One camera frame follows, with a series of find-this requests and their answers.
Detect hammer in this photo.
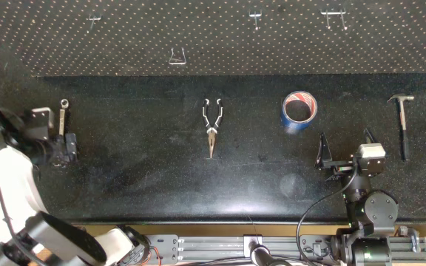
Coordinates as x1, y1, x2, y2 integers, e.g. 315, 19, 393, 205
387, 93, 416, 163

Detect mounting rail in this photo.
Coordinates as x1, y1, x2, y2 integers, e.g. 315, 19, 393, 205
138, 225, 426, 266

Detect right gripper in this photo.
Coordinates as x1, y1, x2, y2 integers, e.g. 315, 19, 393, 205
315, 127, 386, 182

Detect metal hook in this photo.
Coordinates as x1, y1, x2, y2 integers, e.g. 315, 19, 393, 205
319, 9, 348, 31
248, 10, 263, 30
86, 13, 103, 33
168, 47, 187, 67

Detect pliers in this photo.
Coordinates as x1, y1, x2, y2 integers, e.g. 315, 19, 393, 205
202, 98, 224, 160

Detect black pegboard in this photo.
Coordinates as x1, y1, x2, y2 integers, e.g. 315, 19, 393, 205
0, 0, 426, 78

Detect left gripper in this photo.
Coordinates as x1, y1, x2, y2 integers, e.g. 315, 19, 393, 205
37, 132, 79, 168

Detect roll of blue tape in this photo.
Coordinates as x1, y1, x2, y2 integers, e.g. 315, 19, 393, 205
281, 90, 319, 132

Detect wrench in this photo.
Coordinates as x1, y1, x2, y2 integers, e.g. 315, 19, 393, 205
58, 98, 70, 138

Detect black cable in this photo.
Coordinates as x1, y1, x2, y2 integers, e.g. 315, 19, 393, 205
0, 162, 36, 264
295, 162, 360, 266

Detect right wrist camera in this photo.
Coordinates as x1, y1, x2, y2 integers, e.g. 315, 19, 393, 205
356, 143, 387, 160

